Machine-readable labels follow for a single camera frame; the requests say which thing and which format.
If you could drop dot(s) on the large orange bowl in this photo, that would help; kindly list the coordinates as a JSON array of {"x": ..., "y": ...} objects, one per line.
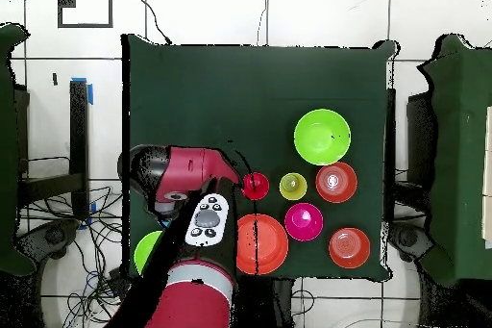
[{"x": 269, "y": 243}]

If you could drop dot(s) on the pink bowl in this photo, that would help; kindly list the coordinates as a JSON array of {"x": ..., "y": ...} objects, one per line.
[{"x": 303, "y": 224}]

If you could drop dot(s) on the green bowl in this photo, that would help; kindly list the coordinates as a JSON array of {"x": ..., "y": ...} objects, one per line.
[
  {"x": 146, "y": 251},
  {"x": 315, "y": 139}
]

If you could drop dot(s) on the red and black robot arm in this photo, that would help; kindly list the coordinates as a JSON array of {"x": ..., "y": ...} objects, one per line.
[{"x": 184, "y": 166}]

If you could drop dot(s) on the red cup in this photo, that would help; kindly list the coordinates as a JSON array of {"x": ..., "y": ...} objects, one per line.
[{"x": 259, "y": 187}]

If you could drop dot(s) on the yellow cup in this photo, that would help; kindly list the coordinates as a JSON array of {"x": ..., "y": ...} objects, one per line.
[{"x": 293, "y": 186}]

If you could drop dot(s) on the dark green table cloth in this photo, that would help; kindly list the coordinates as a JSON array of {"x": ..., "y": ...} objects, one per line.
[{"x": 250, "y": 93}]

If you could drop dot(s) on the small orange bowl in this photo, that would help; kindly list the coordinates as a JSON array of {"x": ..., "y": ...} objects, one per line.
[
  {"x": 349, "y": 248},
  {"x": 336, "y": 191}
]

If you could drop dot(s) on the black power box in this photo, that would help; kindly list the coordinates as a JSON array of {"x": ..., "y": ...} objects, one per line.
[{"x": 119, "y": 282}]

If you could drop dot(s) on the gray chair base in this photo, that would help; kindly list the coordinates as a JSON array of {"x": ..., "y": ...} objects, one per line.
[{"x": 407, "y": 239}]

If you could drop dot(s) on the black chair base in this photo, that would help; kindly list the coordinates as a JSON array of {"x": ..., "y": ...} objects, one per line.
[{"x": 50, "y": 237}]

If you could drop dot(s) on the green covered side table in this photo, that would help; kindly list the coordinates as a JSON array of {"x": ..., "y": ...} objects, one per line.
[
  {"x": 7, "y": 151},
  {"x": 461, "y": 170}
]

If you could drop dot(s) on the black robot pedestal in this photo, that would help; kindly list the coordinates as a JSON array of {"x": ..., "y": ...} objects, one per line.
[{"x": 261, "y": 305}]

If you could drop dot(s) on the black stool frame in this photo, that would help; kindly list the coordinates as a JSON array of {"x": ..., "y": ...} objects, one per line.
[{"x": 78, "y": 131}]

